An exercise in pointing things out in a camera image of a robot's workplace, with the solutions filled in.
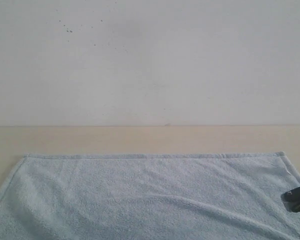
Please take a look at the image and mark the light blue terry towel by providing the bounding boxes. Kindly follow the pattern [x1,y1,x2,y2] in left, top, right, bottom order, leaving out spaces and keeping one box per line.
[0,152,300,240]

